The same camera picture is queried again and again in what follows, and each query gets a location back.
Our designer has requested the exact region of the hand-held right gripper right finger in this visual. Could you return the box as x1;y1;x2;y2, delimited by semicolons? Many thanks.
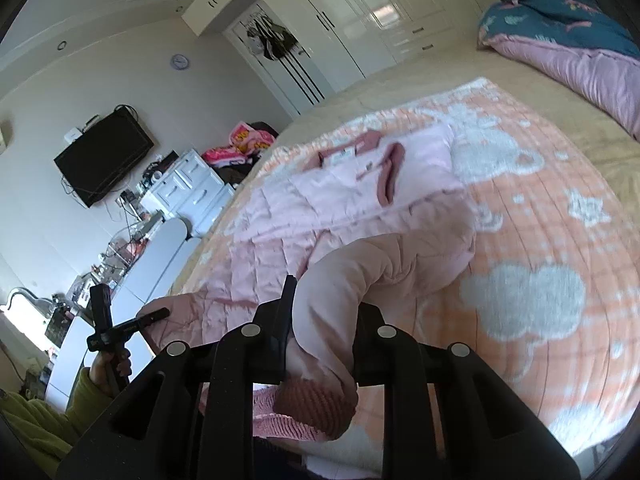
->
353;302;582;480

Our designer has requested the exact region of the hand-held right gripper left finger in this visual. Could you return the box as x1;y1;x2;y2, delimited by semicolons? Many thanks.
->
55;275;301;480

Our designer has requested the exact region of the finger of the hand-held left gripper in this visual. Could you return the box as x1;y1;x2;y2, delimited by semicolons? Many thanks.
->
135;308;171;331

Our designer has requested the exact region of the pink quilted jacket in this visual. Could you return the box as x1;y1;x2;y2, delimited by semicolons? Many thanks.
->
135;127;478;443

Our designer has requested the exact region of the person's left forearm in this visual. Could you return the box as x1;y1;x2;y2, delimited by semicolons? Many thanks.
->
0;367;118;480

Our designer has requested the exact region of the dark clothes pile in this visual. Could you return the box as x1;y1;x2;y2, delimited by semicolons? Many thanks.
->
216;159;262;192

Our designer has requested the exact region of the pink clothes pile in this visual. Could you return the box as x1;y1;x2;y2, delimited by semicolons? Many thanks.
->
201;121;279;168

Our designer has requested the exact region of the person's left hand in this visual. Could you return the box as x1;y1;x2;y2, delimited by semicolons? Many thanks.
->
89;347;133;396

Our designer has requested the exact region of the white drawer chest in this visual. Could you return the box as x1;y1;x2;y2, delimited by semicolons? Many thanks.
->
140;149;237;239

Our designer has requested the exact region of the orange blanket with white pattern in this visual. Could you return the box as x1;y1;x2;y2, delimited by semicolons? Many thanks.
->
170;77;640;461

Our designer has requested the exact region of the white door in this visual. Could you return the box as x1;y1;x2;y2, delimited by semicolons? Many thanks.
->
222;2;327;117

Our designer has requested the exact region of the bed with tan sheet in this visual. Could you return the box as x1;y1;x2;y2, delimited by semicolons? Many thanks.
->
165;42;640;480

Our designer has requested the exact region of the white wardrobe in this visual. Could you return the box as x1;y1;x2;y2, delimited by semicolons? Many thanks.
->
181;0;496;93

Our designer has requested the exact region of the purple and teal comforter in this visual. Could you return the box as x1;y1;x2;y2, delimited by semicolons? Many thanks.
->
477;0;640;142

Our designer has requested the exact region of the black wall television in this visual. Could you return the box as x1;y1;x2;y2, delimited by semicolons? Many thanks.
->
54;112;155;209

